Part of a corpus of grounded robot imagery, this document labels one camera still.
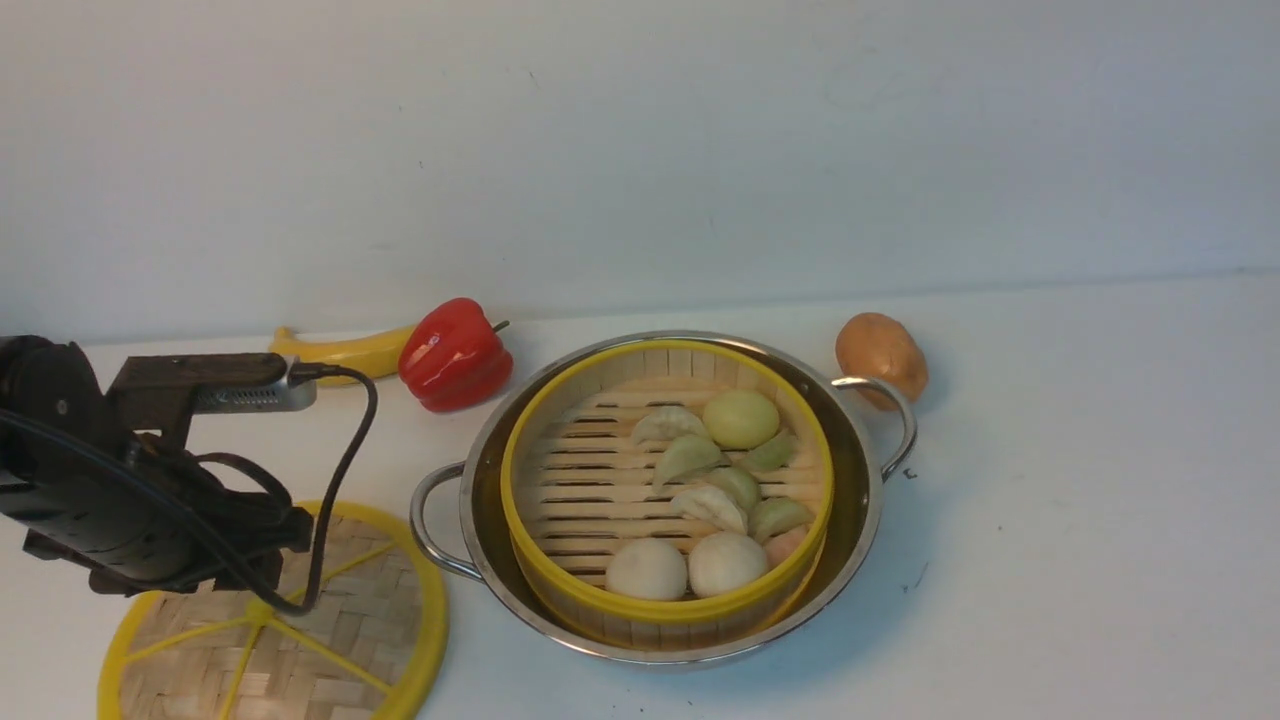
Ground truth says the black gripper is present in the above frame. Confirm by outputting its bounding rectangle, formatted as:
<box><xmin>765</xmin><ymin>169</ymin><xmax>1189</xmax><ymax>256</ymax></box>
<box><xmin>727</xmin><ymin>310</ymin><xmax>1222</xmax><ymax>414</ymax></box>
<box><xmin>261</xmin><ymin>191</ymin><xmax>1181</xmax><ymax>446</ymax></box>
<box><xmin>3</xmin><ymin>430</ymin><xmax>314</xmax><ymax>596</ymax></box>

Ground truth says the yellow woven steamer lid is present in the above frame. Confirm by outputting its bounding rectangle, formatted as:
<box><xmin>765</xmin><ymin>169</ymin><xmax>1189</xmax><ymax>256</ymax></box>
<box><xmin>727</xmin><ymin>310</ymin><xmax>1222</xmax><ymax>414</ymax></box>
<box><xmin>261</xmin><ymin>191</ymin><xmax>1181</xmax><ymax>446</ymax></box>
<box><xmin>97</xmin><ymin>502</ymin><xmax>451</xmax><ymax>719</ymax></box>

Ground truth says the yellow bamboo steamer basket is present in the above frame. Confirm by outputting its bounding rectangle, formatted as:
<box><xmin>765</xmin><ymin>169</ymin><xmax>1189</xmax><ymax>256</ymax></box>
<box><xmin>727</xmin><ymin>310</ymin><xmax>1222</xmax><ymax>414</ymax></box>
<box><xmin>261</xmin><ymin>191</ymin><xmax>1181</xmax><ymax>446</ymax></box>
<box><xmin>500</xmin><ymin>337</ymin><xmax>835</xmax><ymax>651</ymax></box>

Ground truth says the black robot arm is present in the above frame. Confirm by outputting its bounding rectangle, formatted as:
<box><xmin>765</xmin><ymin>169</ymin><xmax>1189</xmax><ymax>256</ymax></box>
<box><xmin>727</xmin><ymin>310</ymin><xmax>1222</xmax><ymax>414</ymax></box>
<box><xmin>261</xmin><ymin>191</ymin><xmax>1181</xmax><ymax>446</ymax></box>
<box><xmin>3</xmin><ymin>334</ymin><xmax>316</xmax><ymax>597</ymax></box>

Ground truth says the stainless steel pot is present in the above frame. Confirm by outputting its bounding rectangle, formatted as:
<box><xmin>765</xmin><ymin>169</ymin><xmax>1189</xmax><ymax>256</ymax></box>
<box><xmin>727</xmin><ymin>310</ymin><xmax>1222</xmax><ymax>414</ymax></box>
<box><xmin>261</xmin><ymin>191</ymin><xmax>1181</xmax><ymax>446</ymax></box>
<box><xmin>410</xmin><ymin>331</ymin><xmax>918</xmax><ymax>667</ymax></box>

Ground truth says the yellow toy banana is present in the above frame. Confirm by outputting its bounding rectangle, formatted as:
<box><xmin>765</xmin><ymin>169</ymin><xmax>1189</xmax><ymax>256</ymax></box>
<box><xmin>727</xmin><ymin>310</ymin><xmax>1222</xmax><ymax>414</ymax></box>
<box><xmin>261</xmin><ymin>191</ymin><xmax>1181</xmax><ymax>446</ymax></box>
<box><xmin>268</xmin><ymin>325</ymin><xmax>413</xmax><ymax>380</ymax></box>

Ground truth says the red toy bell pepper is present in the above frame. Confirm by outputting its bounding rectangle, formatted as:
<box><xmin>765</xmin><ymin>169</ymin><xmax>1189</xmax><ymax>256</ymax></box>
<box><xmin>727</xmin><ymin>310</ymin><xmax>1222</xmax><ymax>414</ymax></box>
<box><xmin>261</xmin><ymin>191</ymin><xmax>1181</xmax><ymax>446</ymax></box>
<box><xmin>398</xmin><ymin>297</ymin><xmax>515</xmax><ymax>414</ymax></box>

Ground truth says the white toy bun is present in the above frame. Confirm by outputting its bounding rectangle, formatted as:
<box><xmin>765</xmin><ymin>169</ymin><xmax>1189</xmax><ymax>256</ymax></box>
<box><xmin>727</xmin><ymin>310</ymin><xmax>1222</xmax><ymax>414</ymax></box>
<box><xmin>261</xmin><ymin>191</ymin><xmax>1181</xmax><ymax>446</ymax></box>
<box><xmin>605</xmin><ymin>537</ymin><xmax>689</xmax><ymax>602</ymax></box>
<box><xmin>687</xmin><ymin>530</ymin><xmax>771</xmax><ymax>598</ymax></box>

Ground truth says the white toy dumpling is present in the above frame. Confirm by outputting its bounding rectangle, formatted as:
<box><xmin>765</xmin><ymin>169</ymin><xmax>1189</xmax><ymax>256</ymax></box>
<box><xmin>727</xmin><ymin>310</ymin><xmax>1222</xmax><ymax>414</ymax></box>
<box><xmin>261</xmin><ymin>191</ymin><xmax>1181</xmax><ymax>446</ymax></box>
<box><xmin>630</xmin><ymin>406</ymin><xmax>710</xmax><ymax>445</ymax></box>
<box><xmin>669</xmin><ymin>484</ymin><xmax>749</xmax><ymax>536</ymax></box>

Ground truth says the pale green toy dumpling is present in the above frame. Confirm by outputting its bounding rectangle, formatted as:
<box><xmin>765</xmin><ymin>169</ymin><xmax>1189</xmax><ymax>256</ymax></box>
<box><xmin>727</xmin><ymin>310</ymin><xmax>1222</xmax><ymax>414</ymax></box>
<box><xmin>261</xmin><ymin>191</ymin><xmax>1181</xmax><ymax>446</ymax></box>
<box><xmin>652</xmin><ymin>436</ymin><xmax>724</xmax><ymax>493</ymax></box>

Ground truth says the white toy dumpling front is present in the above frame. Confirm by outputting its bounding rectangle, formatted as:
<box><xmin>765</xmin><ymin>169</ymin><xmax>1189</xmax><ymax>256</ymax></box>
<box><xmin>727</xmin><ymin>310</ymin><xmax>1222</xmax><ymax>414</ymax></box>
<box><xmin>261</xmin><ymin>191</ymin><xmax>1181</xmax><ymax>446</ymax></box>
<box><xmin>669</xmin><ymin>484</ymin><xmax>749</xmax><ymax>536</ymax></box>

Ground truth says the olive toy dumpling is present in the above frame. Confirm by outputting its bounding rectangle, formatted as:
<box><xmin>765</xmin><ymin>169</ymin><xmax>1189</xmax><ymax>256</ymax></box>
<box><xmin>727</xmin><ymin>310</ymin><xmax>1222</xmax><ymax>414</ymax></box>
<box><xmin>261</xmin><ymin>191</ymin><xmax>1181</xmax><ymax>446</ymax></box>
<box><xmin>704</xmin><ymin>466</ymin><xmax>762</xmax><ymax>512</ymax></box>

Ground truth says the yellow toy bun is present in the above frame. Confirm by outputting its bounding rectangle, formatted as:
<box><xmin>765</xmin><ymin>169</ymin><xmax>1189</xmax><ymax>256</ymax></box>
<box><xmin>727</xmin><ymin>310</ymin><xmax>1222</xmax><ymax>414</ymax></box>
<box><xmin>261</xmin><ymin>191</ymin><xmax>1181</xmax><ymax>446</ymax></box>
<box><xmin>701</xmin><ymin>389</ymin><xmax>782</xmax><ymax>450</ymax></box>

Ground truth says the pink toy dumpling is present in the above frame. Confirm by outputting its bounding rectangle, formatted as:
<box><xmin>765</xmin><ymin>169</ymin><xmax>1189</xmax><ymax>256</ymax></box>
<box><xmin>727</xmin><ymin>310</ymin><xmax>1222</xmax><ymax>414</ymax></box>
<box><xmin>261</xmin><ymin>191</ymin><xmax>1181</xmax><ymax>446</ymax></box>
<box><xmin>763</xmin><ymin>525</ymin><xmax>810</xmax><ymax>568</ymax></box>

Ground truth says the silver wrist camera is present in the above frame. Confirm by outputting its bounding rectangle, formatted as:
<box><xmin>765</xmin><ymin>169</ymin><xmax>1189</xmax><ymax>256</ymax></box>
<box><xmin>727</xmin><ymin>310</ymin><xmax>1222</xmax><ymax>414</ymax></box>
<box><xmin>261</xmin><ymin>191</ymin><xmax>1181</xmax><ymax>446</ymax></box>
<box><xmin>108</xmin><ymin>352</ymin><xmax>319</xmax><ymax>446</ymax></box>

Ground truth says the black camera cable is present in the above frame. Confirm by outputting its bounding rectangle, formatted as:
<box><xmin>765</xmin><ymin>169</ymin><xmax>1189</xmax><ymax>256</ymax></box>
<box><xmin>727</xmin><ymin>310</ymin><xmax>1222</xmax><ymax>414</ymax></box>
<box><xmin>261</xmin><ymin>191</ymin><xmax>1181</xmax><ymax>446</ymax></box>
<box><xmin>0</xmin><ymin>363</ymin><xmax>380</xmax><ymax>616</ymax></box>

